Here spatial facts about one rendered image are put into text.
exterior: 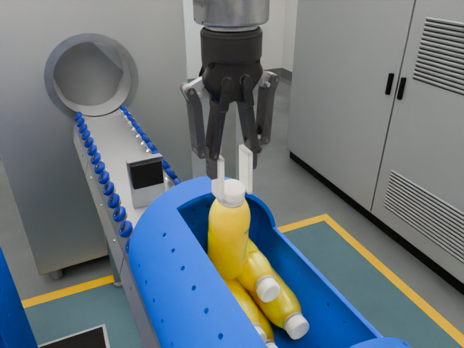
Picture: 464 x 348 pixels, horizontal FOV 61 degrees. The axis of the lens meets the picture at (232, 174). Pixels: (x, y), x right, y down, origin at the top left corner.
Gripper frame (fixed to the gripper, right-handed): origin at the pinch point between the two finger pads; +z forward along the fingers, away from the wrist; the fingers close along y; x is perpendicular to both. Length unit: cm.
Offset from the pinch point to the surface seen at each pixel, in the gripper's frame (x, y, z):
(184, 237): -1.3, 7.5, 9.8
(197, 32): -436, -167, 58
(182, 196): -10.2, 4.4, 8.4
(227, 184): -0.8, 0.4, 2.0
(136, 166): -54, 3, 24
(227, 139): -68, -32, 29
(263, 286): 4.0, -3.8, 20.5
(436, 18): -91, -154, 0
